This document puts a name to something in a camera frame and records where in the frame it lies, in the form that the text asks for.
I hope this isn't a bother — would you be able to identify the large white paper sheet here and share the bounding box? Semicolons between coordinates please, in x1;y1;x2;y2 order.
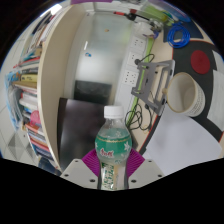
144;106;221;176

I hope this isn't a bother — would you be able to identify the coiled blue cable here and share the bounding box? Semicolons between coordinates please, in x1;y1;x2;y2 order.
166;22;192;49

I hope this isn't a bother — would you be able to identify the white wall socket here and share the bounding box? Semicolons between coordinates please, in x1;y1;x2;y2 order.
132;36;146;49
128;51;143;68
123;69;139;86

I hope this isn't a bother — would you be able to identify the clear green-label drink bottle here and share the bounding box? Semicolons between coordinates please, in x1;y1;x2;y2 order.
94;105;134;192

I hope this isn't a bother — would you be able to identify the black computer monitor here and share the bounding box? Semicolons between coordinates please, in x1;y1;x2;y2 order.
56;97;116;168

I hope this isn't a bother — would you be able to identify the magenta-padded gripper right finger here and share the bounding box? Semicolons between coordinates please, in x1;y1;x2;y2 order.
125;148;166;190

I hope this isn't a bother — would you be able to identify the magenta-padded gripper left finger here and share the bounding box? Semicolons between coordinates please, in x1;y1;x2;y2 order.
59;148;103;190

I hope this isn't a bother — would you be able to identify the small white paper sheet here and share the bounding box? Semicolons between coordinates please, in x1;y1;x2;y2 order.
206;49;224;125

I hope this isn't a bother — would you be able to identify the grey metal laptop stand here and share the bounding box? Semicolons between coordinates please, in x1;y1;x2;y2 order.
130;58;176;117

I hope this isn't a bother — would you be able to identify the shelf unit with books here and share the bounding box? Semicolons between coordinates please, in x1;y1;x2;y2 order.
4;3;81;171

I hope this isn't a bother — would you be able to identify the black desk mat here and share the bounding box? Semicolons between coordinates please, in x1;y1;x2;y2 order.
137;39;224;156

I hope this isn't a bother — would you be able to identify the black cable bundle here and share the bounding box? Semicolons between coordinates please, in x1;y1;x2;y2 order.
124;53;156;133

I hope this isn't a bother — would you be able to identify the flat round red coaster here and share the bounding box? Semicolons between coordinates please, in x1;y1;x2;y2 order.
190;49;211;75

